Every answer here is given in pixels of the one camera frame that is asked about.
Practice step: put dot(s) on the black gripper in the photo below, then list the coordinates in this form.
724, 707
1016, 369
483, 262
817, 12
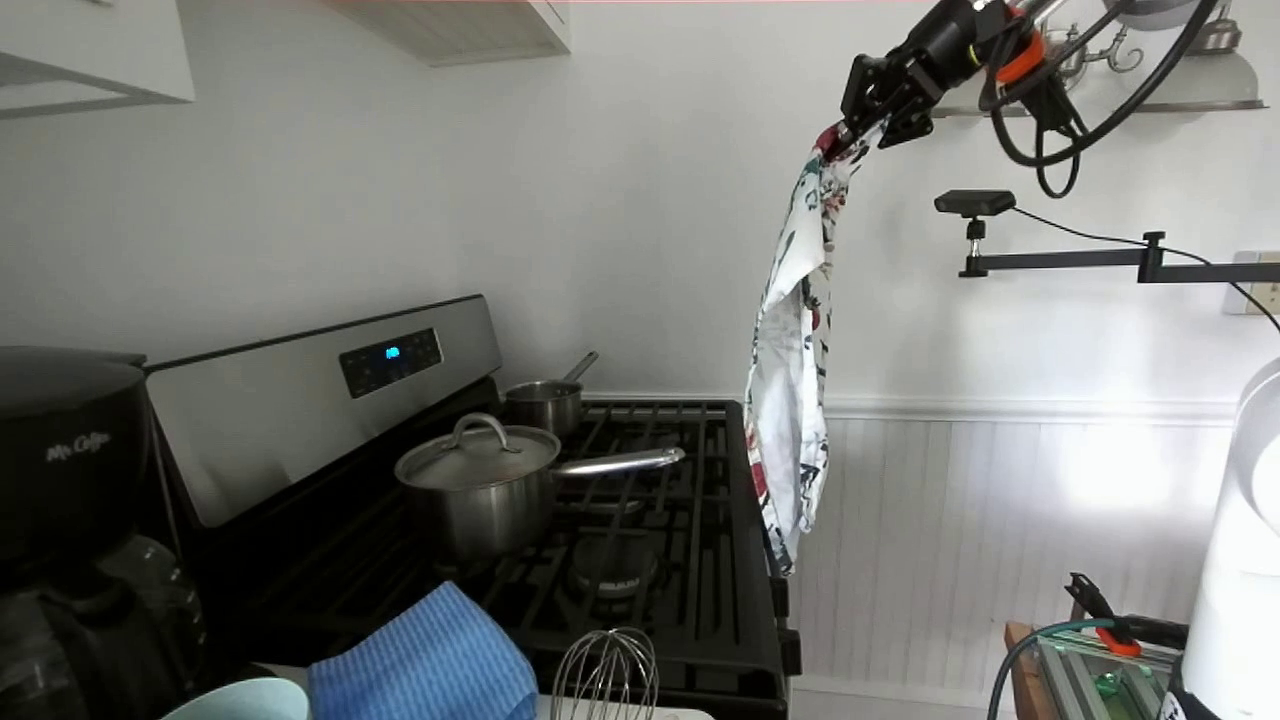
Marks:
960, 41

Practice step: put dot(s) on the floral cloth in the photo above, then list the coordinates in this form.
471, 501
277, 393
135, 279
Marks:
787, 400

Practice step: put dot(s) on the black stainless oven range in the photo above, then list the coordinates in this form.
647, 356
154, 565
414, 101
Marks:
264, 415

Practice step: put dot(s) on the blue cloth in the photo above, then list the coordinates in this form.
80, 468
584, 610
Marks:
420, 661

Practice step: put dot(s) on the white glass lamp shade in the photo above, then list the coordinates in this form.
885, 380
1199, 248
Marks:
1222, 84
965, 106

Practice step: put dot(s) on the silver lamp fixture stem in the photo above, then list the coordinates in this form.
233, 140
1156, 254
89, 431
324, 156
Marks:
1105, 49

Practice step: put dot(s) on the small steel saucepan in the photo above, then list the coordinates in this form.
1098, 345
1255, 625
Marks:
546, 405

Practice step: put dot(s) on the black clamp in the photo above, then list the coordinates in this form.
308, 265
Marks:
1103, 605

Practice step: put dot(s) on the steel pot lid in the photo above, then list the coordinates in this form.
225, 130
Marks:
473, 456

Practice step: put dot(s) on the large steel pot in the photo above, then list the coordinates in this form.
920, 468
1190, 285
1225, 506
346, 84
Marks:
486, 512

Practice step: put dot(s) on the green circuit board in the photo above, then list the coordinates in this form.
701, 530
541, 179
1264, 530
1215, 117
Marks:
1105, 672

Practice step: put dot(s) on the white tray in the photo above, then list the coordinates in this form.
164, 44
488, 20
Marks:
674, 711

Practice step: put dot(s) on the pale green bowl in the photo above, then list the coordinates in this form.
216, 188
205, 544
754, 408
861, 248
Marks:
244, 701

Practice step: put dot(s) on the black coffee maker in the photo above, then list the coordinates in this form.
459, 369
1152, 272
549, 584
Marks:
65, 506

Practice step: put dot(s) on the black exterior camera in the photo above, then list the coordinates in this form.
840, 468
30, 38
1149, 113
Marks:
973, 200

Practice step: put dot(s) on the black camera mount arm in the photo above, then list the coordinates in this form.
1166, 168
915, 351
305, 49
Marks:
1066, 262

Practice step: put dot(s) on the beige wall cabinet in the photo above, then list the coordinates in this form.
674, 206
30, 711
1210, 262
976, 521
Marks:
467, 24

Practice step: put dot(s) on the white wall cabinet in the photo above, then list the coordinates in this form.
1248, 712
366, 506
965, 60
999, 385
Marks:
94, 44

